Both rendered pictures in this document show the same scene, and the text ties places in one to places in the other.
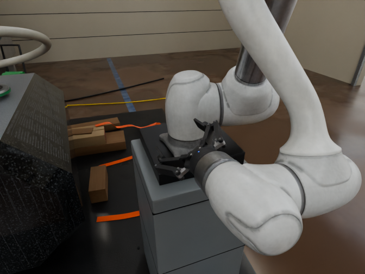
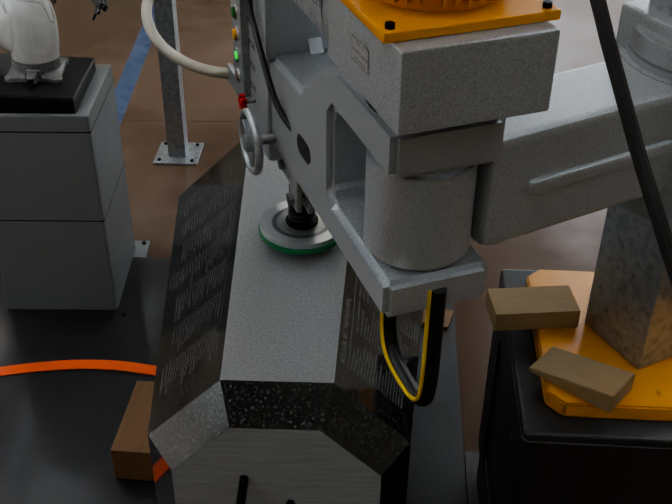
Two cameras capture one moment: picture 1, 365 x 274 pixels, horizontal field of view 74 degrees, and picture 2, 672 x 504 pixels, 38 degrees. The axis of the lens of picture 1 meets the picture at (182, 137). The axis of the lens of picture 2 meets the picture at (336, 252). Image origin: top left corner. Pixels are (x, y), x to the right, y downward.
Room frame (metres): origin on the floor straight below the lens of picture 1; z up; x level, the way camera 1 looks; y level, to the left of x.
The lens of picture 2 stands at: (3.28, 1.91, 2.24)
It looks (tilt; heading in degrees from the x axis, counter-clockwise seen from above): 35 degrees down; 200
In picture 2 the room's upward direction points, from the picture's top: 1 degrees clockwise
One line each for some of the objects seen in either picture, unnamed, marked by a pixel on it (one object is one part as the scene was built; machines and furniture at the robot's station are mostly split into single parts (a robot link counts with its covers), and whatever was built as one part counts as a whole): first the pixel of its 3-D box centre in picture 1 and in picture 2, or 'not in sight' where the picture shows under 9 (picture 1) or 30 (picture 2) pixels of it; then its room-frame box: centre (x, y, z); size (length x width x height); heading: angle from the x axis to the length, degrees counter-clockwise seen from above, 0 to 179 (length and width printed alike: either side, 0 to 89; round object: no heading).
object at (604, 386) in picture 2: not in sight; (581, 371); (1.60, 1.88, 0.80); 0.20 x 0.10 x 0.05; 68
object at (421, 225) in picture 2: not in sight; (419, 195); (1.87, 1.56, 1.34); 0.19 x 0.19 x 0.20
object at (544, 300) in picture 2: not in sight; (532, 307); (1.42, 1.74, 0.81); 0.20 x 0.10 x 0.05; 115
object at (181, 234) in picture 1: (187, 223); (58, 190); (0.81, -0.02, 0.40); 0.50 x 0.50 x 0.80; 20
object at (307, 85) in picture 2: not in sight; (356, 146); (1.68, 1.38, 1.30); 0.74 x 0.23 x 0.49; 40
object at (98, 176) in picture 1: (99, 182); (145, 429); (1.48, 0.66, 0.07); 0.30 x 0.12 x 0.12; 15
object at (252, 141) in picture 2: not in sight; (266, 139); (1.54, 1.12, 1.20); 0.15 x 0.10 x 0.15; 40
